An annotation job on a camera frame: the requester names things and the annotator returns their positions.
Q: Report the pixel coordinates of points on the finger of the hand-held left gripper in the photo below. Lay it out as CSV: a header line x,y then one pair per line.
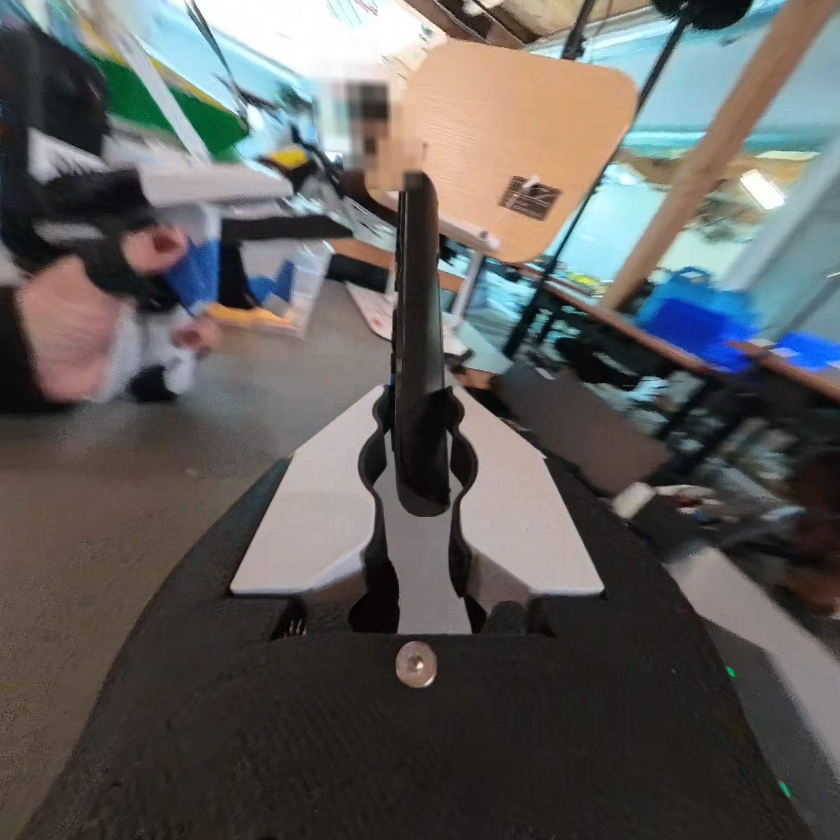
x,y
216,186
289,228

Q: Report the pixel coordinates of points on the wooden desk with black legs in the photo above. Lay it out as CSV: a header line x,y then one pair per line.
x,y
787,369
623,321

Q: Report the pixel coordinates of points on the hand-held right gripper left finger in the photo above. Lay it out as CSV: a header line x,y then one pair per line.
x,y
302,525

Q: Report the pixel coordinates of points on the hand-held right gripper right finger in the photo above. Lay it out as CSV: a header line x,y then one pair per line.
x,y
531,525

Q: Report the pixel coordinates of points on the wooden support post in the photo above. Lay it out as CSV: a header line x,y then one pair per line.
x,y
709,164

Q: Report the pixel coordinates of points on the black and white robot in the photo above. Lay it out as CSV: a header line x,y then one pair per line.
x,y
321,170

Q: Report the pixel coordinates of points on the person's left hand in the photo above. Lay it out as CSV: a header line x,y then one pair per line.
x,y
59,328

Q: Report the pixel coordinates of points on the black remote control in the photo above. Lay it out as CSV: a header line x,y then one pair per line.
x,y
420,328

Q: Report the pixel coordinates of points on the flat blue plastic bin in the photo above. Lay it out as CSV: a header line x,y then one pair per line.
x,y
807,348

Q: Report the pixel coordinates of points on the black round disc on pole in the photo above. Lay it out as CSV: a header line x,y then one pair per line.
x,y
709,13

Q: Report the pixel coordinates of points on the black tripod pole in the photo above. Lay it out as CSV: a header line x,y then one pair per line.
x,y
577,33

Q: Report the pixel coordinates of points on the wooden panel on white stand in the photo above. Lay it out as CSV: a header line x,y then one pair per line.
x,y
512,131

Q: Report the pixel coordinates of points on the clear plastic storage bin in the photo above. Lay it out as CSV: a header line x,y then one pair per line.
x,y
313,289

